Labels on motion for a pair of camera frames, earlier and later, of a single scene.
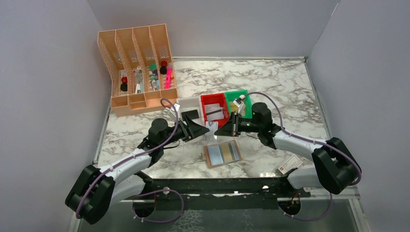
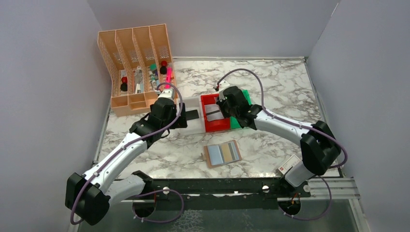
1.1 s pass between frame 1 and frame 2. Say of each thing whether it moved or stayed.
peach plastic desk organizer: stayed
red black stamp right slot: stayed
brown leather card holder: stayed
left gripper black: moved
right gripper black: moved
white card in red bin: stayed
